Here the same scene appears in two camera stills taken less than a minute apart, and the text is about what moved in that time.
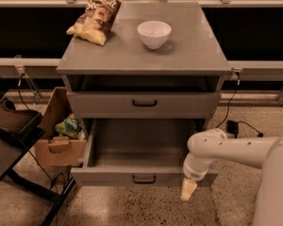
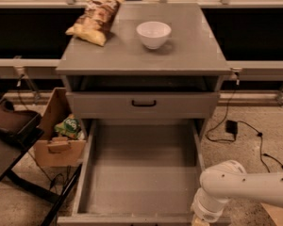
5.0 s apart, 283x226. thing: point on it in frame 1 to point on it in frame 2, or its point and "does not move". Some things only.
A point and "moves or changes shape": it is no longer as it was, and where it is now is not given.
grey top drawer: (144, 104) does not move
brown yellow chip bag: (97, 20) does not move
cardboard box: (49, 150) does not move
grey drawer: (138, 153) moves or changes shape
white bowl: (155, 34) does not move
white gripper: (193, 172) to (207, 213)
